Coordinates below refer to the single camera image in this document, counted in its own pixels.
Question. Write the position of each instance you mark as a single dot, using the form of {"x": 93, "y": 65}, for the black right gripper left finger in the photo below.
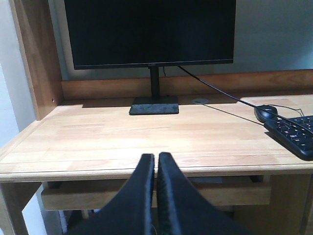
{"x": 130, "y": 211}

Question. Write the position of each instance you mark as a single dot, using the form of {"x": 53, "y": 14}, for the black computer mouse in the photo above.
{"x": 265, "y": 113}

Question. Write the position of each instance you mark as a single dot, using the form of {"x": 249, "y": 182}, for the wooden desk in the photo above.
{"x": 83, "y": 133}

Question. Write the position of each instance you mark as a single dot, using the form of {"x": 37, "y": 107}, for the black computer monitor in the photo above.
{"x": 153, "y": 34}

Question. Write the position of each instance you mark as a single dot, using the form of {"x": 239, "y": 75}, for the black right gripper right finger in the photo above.
{"x": 182, "y": 210}

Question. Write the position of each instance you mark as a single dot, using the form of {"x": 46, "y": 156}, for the black keyboard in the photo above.
{"x": 296, "y": 134}

